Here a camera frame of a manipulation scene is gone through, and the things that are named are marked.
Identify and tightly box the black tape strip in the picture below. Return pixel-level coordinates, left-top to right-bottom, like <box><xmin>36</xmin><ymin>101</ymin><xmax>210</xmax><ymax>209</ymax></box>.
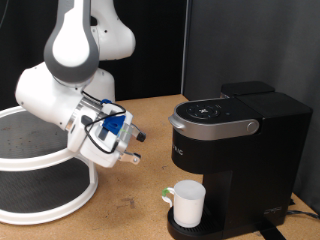
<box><xmin>255</xmin><ymin>218</ymin><xmax>288</xmax><ymax>240</ymax></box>

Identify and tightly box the braided machine power cable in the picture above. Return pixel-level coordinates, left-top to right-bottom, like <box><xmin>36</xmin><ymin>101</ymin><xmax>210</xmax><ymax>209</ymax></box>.
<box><xmin>286</xmin><ymin>199</ymin><xmax>320</xmax><ymax>220</ymax></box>

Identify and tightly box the black curtain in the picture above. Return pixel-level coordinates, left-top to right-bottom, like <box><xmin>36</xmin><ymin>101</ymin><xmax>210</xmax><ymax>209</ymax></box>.
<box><xmin>0</xmin><ymin>0</ymin><xmax>188</xmax><ymax>111</ymax></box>

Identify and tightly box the white two-tier turntable shelf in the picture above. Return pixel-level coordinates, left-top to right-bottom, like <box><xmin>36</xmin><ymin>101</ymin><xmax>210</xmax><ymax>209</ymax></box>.
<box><xmin>0</xmin><ymin>105</ymin><xmax>99</xmax><ymax>226</ymax></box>

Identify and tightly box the grey partition panel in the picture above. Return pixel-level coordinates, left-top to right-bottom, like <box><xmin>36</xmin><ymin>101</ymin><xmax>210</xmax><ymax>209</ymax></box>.
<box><xmin>181</xmin><ymin>0</ymin><xmax>320</xmax><ymax>214</ymax></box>

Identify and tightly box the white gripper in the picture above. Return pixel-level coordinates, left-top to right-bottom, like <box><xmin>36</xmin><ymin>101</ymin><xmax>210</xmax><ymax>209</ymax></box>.
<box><xmin>66</xmin><ymin>103</ymin><xmax>147</xmax><ymax>169</ymax></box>

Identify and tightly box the white mug with green-taped handle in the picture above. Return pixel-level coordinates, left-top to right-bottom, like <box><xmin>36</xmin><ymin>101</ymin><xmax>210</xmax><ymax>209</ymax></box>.
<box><xmin>161</xmin><ymin>179</ymin><xmax>207</xmax><ymax>229</ymax></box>

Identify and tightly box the black Keurig coffee machine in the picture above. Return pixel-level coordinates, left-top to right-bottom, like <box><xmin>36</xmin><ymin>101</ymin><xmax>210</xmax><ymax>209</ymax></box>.
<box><xmin>166</xmin><ymin>80</ymin><xmax>314</xmax><ymax>240</ymax></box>

